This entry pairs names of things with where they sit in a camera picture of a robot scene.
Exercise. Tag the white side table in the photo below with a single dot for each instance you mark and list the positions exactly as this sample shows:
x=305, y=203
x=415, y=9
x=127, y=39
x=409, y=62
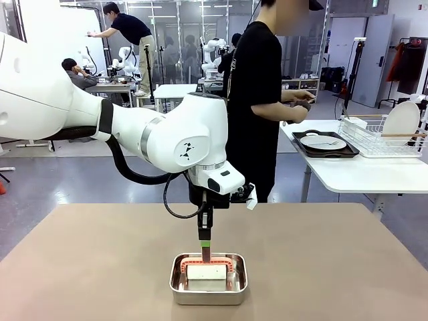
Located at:
x=351, y=174

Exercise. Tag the silver fork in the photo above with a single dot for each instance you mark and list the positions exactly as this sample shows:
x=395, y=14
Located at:
x=329, y=143

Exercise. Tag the black bag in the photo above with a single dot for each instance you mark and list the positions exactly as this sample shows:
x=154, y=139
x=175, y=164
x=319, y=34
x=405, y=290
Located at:
x=332, y=80

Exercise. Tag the white square lab table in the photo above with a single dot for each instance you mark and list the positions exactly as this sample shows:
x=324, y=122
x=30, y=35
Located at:
x=174, y=90

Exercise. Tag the man in khaki trousers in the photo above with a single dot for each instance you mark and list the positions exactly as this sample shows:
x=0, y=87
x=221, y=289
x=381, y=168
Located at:
x=130, y=26

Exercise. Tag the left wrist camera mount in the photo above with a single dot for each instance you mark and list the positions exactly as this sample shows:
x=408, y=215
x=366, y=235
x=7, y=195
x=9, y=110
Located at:
x=251, y=200

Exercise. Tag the white lab robot arm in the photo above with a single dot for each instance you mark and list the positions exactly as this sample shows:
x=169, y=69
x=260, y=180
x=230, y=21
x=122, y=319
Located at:
x=125, y=61
x=212, y=50
x=86, y=60

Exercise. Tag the grey lab table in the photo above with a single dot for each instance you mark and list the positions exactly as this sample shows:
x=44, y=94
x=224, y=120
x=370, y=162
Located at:
x=110, y=87

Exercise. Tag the black light stand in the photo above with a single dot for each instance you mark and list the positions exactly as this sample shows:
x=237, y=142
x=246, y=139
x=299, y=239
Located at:
x=357, y=57

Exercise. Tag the large white board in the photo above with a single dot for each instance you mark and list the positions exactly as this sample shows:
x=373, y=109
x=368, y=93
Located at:
x=60, y=26

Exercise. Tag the seated person in grey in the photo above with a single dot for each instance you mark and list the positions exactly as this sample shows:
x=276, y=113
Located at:
x=78, y=78

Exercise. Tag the steel rectangular container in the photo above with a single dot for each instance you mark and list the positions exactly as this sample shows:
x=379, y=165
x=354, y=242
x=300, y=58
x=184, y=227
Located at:
x=207, y=297

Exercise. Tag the person's right forearm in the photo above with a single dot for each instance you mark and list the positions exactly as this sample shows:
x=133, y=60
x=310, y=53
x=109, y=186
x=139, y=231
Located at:
x=271, y=112

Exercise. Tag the bystander in black clothes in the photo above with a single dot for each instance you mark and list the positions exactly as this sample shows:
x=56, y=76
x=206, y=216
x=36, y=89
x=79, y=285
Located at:
x=225, y=67

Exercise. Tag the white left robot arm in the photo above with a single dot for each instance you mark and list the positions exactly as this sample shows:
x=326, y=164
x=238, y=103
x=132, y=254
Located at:
x=187, y=133

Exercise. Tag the person's left hand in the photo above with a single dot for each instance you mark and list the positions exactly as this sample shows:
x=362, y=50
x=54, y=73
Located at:
x=302, y=96

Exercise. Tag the white dinner plate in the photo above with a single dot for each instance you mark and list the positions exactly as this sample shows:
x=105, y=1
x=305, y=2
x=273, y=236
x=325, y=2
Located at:
x=317, y=140

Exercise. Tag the dark hanging coat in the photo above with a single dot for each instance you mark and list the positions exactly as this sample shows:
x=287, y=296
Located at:
x=413, y=67

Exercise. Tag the person's right hand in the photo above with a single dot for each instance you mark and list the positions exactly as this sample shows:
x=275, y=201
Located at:
x=301, y=108

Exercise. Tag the white plate in rack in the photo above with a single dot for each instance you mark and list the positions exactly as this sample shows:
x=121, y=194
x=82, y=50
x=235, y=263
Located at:
x=401, y=120

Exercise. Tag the black tripod stand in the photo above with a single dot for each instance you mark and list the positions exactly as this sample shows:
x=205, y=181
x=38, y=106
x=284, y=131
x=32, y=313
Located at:
x=148, y=67

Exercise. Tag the wooden shoe shelf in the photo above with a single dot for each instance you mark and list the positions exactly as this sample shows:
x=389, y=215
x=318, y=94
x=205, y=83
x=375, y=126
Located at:
x=301, y=83

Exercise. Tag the person's left forearm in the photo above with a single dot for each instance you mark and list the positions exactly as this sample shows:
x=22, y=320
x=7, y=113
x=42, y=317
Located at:
x=287, y=95

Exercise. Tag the dark brown serving tray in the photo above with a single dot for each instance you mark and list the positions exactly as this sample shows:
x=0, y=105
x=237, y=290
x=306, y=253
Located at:
x=349, y=151

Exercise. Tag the person in black T-shirt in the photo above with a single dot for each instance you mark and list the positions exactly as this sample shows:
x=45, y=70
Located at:
x=254, y=67

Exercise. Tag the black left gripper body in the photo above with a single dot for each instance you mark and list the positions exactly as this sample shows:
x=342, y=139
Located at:
x=209, y=199

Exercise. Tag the orange jacket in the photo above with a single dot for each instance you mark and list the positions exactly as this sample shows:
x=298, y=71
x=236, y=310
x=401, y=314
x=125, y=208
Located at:
x=394, y=63

